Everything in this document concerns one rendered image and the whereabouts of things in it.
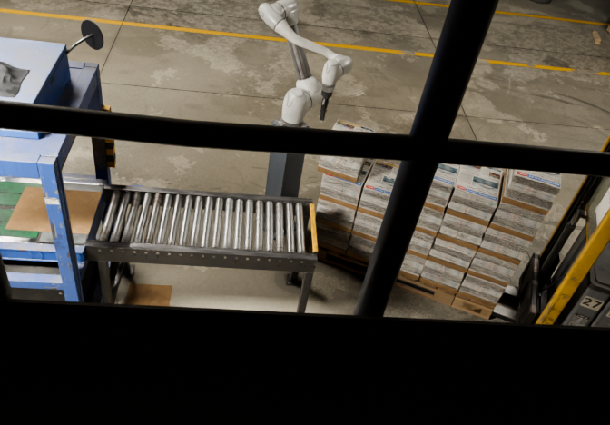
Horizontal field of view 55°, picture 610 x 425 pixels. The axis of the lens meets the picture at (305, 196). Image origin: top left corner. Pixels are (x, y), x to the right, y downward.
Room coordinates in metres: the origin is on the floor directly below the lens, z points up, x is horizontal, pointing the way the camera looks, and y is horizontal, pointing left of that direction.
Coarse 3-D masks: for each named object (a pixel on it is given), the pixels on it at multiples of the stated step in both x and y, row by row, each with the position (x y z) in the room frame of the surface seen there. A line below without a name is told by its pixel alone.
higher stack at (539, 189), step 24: (504, 192) 3.00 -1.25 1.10; (528, 192) 2.93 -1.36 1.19; (552, 192) 2.89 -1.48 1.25; (504, 216) 2.93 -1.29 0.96; (528, 216) 2.90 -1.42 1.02; (504, 240) 2.92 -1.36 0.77; (480, 264) 2.93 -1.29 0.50; (504, 264) 2.90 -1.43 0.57; (480, 288) 2.92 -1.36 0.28; (504, 288) 2.88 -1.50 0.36; (480, 312) 2.90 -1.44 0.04
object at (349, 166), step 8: (320, 160) 3.22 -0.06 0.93; (328, 160) 3.21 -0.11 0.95; (336, 160) 3.20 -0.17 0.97; (344, 160) 3.19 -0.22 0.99; (352, 160) 3.17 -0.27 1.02; (360, 160) 3.16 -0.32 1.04; (328, 168) 3.21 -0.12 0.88; (336, 168) 3.20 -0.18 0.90; (344, 168) 3.19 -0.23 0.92; (352, 168) 3.17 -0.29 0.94; (360, 168) 3.25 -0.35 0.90; (352, 176) 3.17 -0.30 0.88
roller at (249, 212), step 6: (246, 204) 2.80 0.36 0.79; (252, 204) 2.81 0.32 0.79; (246, 210) 2.74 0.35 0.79; (252, 210) 2.76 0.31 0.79; (246, 216) 2.68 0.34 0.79; (252, 216) 2.70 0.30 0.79; (246, 222) 2.63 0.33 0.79; (252, 222) 2.65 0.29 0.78; (246, 228) 2.58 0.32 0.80; (246, 234) 2.52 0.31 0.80; (246, 240) 2.48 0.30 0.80; (246, 246) 2.42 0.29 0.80
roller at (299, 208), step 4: (296, 204) 2.88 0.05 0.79; (300, 204) 2.88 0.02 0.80; (296, 208) 2.85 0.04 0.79; (300, 208) 2.84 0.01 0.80; (296, 212) 2.81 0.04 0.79; (300, 212) 2.80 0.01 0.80; (296, 216) 2.77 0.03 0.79; (300, 216) 2.77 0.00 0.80; (296, 220) 2.74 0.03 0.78; (300, 220) 2.73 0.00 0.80; (296, 224) 2.70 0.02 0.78; (300, 224) 2.69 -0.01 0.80; (296, 228) 2.67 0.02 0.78; (300, 228) 2.66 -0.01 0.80; (300, 232) 2.62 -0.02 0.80; (300, 236) 2.59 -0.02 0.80; (304, 236) 2.61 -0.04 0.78; (300, 240) 2.55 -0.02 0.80; (304, 240) 2.57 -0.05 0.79; (300, 244) 2.52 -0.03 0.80; (304, 244) 2.53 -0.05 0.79; (300, 248) 2.49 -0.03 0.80; (304, 248) 2.50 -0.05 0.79; (304, 252) 2.46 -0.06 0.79
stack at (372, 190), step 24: (384, 168) 3.40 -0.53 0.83; (336, 192) 3.18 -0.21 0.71; (360, 192) 3.16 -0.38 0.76; (384, 192) 3.13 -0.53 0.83; (336, 216) 3.17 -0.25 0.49; (360, 216) 3.13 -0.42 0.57; (432, 216) 3.03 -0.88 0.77; (336, 240) 3.17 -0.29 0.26; (360, 240) 3.12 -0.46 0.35; (432, 240) 3.01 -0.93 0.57; (480, 240) 2.95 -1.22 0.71; (336, 264) 3.15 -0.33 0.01; (360, 264) 3.11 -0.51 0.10; (408, 264) 3.03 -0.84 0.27; (432, 264) 3.00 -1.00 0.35; (456, 264) 2.97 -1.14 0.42; (408, 288) 3.03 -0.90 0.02; (432, 288) 2.98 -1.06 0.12; (456, 288) 2.95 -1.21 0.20
